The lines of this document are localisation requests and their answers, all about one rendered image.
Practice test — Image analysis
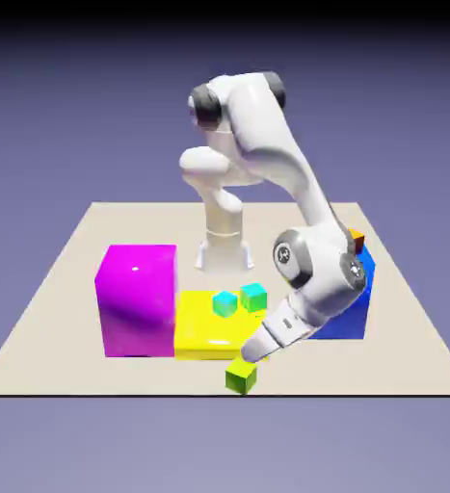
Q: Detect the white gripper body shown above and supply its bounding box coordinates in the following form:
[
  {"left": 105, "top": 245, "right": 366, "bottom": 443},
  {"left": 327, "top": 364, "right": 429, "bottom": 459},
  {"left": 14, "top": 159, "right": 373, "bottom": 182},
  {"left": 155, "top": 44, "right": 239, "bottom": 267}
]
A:
[{"left": 240, "top": 324, "right": 288, "bottom": 364}]

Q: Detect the small lime green cube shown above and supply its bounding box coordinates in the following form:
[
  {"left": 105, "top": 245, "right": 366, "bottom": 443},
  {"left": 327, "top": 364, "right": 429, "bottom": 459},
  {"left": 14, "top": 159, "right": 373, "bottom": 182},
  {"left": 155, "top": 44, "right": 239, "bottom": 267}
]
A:
[{"left": 225, "top": 357, "right": 258, "bottom": 397}]

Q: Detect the small teal green cube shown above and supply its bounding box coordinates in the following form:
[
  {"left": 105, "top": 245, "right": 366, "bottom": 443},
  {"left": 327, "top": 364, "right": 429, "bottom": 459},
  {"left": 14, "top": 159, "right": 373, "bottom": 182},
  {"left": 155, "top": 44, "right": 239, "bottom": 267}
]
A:
[{"left": 239, "top": 282, "right": 269, "bottom": 314}]

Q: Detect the small cyan cube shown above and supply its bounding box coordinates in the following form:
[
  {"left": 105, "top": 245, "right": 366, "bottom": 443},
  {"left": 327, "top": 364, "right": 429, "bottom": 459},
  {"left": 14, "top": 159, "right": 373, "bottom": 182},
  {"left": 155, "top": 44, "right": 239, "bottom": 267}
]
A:
[{"left": 212, "top": 291, "right": 239, "bottom": 319}]

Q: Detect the small orange cube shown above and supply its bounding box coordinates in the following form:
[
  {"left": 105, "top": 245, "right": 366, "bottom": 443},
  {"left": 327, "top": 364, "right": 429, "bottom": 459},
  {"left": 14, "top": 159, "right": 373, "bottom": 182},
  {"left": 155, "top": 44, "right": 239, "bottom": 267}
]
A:
[{"left": 348, "top": 228, "right": 365, "bottom": 255}]

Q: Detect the large yellow box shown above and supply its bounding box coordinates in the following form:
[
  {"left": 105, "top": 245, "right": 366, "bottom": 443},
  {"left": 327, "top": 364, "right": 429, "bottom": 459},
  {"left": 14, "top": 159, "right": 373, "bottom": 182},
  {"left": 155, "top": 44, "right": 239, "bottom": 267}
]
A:
[{"left": 173, "top": 289, "right": 271, "bottom": 362}]

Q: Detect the large blue box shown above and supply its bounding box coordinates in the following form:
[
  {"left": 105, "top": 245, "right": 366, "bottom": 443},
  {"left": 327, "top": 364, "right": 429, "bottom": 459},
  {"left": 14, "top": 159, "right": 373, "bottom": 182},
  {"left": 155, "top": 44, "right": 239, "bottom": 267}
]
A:
[{"left": 305, "top": 243, "right": 377, "bottom": 341}]

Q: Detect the large magenta box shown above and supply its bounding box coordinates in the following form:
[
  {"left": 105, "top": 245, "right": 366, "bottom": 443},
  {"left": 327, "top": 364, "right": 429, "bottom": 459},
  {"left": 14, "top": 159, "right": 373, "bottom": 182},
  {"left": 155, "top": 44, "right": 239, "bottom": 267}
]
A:
[{"left": 93, "top": 244, "right": 178, "bottom": 358}]

